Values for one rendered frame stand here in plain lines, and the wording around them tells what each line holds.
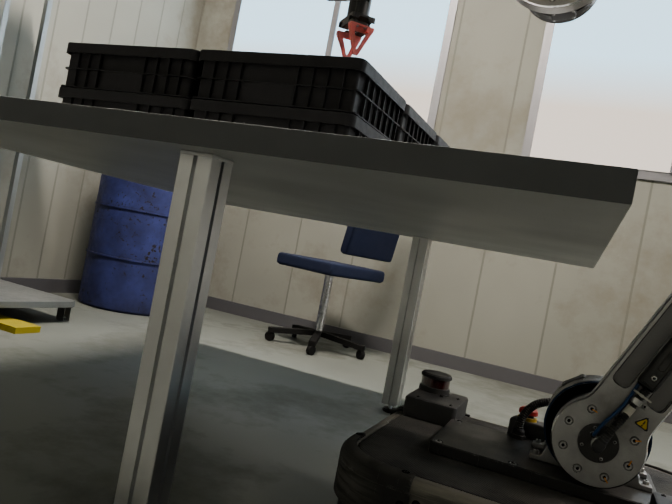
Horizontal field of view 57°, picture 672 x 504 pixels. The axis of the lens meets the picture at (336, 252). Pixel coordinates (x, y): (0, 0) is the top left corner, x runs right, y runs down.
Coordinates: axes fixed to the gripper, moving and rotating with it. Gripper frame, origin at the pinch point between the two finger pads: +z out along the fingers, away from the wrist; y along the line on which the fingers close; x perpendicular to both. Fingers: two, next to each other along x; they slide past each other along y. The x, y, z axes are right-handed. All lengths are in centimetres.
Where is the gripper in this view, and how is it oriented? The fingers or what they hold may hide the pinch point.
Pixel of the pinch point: (350, 54)
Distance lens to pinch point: 169.4
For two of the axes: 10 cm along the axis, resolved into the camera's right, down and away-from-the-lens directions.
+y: 3.6, 0.7, -9.3
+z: -1.8, 9.8, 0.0
